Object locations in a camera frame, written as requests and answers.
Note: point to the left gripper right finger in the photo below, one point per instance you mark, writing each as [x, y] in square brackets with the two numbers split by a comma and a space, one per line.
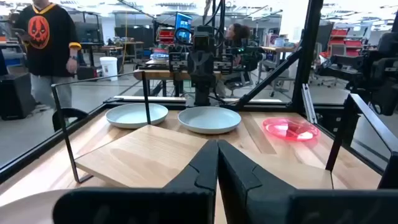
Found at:
[264, 205]

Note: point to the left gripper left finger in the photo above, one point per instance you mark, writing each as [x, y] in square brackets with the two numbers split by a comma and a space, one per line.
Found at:
[186, 202]

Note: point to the pale blue ceramic plate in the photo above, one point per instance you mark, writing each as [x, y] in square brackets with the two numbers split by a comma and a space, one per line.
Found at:
[124, 116]
[208, 119]

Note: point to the pink transparent plate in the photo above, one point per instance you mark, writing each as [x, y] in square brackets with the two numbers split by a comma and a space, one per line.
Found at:
[290, 129]

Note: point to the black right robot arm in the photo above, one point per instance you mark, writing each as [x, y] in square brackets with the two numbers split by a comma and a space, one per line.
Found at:
[202, 93]

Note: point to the lit blue computer monitor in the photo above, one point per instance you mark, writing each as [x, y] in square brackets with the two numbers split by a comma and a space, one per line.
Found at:
[183, 26]

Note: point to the wooden workbench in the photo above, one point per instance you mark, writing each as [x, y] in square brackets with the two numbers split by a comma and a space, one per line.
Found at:
[158, 74]

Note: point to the red storage bins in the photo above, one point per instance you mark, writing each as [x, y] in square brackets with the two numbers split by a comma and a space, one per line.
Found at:
[166, 35]
[345, 42]

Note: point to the wooden desk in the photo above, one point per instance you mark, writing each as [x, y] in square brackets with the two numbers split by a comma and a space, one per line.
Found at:
[276, 49]

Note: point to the white plastic bucket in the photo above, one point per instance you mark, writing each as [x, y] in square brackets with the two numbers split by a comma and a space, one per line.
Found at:
[109, 68]

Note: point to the person's hand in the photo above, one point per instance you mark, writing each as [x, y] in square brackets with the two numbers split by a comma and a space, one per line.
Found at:
[72, 66]

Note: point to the cream ceramic plate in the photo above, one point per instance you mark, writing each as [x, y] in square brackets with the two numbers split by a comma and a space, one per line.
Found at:
[28, 208]

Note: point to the black floor box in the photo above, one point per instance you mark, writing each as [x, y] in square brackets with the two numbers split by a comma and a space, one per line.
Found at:
[15, 96]

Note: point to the black table frame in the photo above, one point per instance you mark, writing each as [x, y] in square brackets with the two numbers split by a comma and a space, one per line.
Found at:
[308, 62]

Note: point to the silver aluminium rail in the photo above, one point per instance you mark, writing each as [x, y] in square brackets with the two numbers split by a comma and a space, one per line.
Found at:
[309, 104]

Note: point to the black arched bracket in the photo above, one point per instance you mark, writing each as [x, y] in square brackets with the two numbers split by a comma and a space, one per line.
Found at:
[70, 113]

